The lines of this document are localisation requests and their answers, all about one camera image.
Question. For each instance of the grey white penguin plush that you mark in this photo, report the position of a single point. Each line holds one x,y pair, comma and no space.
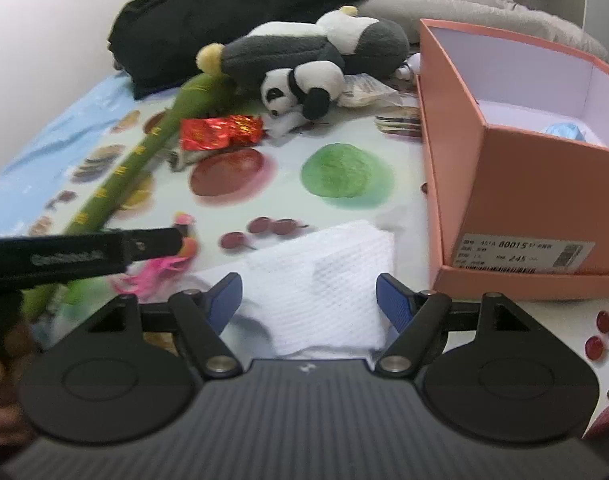
354,43

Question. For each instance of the white tissue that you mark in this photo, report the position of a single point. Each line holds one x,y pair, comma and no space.
315,296

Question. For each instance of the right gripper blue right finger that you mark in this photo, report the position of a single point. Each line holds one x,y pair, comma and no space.
419,318

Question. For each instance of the pink cardboard box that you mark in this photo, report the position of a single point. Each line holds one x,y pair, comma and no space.
511,208

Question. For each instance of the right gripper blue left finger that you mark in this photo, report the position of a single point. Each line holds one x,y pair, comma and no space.
200,319

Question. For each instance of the fruit print table mat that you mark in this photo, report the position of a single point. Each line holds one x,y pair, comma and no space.
342,171

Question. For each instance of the small panda plush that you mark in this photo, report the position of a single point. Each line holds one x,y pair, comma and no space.
312,87

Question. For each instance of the light blue bed sheet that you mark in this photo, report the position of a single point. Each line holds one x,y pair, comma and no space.
39,171

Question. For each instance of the clear plastic snack bag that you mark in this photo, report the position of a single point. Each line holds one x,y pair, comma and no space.
363,90

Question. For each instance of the green massage stick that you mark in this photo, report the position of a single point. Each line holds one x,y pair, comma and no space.
113,168

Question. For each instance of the blue face mask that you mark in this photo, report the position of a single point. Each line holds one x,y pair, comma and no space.
574,132

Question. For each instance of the white round bottle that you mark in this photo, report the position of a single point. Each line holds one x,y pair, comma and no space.
410,68

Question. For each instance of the person left hand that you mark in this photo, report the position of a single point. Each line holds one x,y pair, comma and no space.
21,350

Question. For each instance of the black jacket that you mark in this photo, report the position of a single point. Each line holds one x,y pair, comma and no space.
155,41

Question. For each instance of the grey quilt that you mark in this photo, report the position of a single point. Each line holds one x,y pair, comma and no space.
502,14

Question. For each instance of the red foil tea packet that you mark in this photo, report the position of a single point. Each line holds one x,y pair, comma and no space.
217,133

